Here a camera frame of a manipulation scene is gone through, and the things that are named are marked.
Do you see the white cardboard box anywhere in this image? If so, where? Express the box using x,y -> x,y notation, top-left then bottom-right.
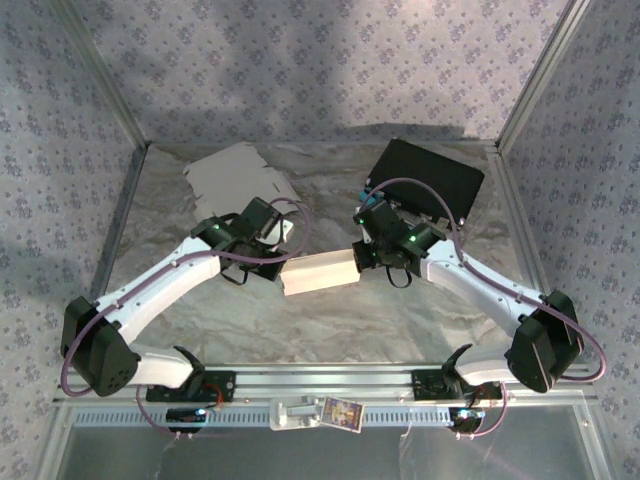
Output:
278,248 -> 362,299
181,141 -> 297,236

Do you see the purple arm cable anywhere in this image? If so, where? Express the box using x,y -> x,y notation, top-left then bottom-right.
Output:
58,197 -> 311,442
367,177 -> 609,442

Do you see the small black electronics box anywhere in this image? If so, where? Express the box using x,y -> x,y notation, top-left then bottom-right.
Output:
166,407 -> 207,434
448,407 -> 485,434

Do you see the aluminium table edge rail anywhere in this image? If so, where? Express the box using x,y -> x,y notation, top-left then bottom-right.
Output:
62,144 -> 151,371
487,147 -> 570,362

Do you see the aluminium mounting rail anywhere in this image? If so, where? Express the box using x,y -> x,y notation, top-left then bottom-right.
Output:
52,364 -> 599,404

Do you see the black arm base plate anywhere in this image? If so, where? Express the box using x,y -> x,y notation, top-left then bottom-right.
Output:
410,368 -> 504,401
144,369 -> 237,403

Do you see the grey slotted cable duct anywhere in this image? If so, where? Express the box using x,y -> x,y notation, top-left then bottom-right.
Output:
72,404 -> 456,430

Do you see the white plastic bracket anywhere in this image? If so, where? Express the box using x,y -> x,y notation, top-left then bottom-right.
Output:
268,394 -> 324,431

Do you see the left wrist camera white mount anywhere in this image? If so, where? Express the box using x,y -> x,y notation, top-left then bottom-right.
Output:
268,212 -> 297,247

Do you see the aluminium corner post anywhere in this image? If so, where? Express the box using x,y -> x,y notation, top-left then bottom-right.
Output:
494,0 -> 596,151
52,0 -> 151,151

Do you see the colourful printed card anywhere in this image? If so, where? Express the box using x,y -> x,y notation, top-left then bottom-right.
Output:
319,396 -> 366,431

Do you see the black hard case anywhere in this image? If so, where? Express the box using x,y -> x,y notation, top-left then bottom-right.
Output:
366,137 -> 486,226

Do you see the thin aluminium wall rail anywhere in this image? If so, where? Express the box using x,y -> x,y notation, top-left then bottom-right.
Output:
144,138 -> 501,149

